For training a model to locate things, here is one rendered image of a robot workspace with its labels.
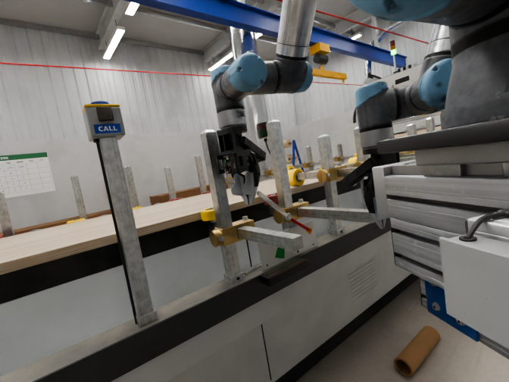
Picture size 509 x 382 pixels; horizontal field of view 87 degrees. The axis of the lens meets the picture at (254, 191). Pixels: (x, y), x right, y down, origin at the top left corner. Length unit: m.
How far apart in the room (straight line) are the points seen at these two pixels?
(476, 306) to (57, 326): 0.92
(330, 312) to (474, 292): 1.31
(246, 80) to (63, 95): 7.75
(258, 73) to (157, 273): 0.68
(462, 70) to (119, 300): 0.95
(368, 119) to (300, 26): 0.26
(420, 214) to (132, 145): 7.99
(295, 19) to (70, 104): 7.69
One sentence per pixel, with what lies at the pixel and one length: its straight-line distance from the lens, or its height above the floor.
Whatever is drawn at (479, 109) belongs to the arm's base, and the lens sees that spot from 0.38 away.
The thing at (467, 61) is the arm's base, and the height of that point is 1.11.
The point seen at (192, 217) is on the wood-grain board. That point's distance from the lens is 0.97.
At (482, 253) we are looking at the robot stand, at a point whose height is 0.95.
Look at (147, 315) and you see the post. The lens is 0.76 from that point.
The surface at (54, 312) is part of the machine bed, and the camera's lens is 0.96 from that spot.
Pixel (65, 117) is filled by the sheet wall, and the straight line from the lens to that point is 8.08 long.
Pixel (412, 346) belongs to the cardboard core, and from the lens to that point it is 1.62.
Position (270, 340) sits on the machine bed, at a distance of 1.31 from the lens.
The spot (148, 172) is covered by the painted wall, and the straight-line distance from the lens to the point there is 8.25.
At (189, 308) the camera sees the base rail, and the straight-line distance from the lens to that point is 0.77.
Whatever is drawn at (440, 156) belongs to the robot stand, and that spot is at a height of 1.01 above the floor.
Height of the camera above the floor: 1.04
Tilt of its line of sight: 6 degrees down
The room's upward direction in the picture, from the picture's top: 10 degrees counter-clockwise
